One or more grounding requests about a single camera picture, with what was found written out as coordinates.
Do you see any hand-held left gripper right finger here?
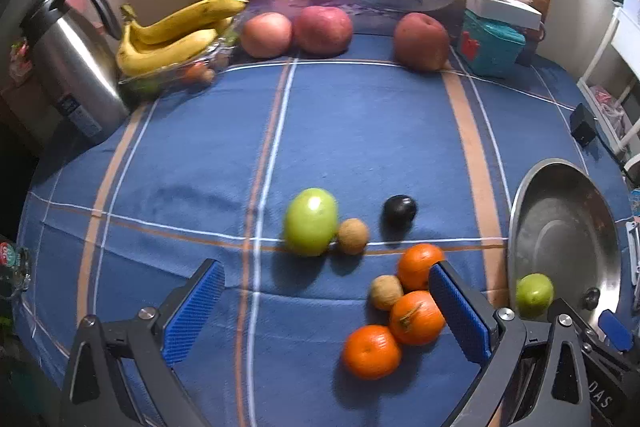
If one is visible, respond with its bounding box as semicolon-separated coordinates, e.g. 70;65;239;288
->
429;261;593;427

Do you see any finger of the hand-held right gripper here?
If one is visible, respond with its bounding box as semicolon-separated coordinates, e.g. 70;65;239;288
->
597;309;634;353

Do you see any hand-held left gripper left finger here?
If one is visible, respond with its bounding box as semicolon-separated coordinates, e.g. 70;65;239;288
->
60;258;227;427

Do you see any orange tangerine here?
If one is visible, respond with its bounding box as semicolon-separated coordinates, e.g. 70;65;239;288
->
389;290;446;347
397;243;445;292
341;325;402;381

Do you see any small green jujube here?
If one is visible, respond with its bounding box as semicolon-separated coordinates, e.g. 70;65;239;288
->
515;273;555;320

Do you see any small brown kiwi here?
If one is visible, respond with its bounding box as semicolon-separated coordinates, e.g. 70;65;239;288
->
370;275;404;312
337;218;370;256

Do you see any stainless steel bowl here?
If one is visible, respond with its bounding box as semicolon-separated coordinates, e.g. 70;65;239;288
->
507;158;622;340

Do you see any large green jujube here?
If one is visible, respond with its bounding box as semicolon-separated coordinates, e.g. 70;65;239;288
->
283;188;339;257

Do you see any dark purple plum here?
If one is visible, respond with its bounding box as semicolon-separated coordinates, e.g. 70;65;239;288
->
382;195;418;230

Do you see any clear snack packet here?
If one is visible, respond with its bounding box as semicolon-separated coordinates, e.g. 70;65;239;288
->
0;234;32;305

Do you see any blue checked tablecloth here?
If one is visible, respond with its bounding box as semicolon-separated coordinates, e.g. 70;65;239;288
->
14;19;633;427

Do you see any black power adapter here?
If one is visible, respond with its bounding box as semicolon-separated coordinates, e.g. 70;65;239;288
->
570;103;599;146

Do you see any clear plastic tray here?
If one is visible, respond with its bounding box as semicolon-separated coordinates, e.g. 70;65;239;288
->
119;19;242;102

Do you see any teal plastic box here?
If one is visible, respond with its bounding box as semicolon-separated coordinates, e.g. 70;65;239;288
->
459;8;527;78

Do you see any dark red apple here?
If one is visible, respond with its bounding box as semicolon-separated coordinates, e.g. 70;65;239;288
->
393;12;451;72

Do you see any yellow banana bunch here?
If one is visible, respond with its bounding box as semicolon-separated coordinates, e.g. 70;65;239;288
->
116;0;249;76

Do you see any white metal rack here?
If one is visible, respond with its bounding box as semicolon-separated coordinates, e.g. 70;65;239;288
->
576;6;640;155

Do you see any stainless steel kettle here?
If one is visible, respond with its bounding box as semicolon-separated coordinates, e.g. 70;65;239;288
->
19;0;132;146

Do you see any pale red apple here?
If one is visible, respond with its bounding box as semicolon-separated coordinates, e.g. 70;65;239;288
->
241;12;293;59

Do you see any white flat box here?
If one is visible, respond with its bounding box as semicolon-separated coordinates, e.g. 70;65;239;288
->
465;0;544;30

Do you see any black power cable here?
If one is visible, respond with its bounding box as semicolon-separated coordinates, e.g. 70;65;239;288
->
595;122;640;172

